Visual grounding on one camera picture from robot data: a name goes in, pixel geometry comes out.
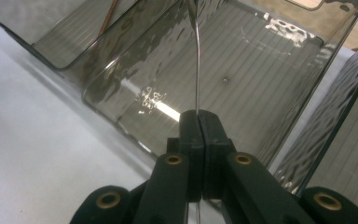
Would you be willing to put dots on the brown wooden chopstick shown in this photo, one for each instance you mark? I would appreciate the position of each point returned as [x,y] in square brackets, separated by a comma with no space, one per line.
[108,17]

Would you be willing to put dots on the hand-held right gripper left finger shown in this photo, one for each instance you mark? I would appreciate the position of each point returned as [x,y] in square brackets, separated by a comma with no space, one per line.
[191,149]

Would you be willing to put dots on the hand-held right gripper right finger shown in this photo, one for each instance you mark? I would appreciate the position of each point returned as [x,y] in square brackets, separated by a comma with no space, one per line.
[214,149]

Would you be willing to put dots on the smoky clear plastic bin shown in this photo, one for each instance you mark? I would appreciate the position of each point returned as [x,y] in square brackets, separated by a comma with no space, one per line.
[245,77]
[59,31]
[348,140]

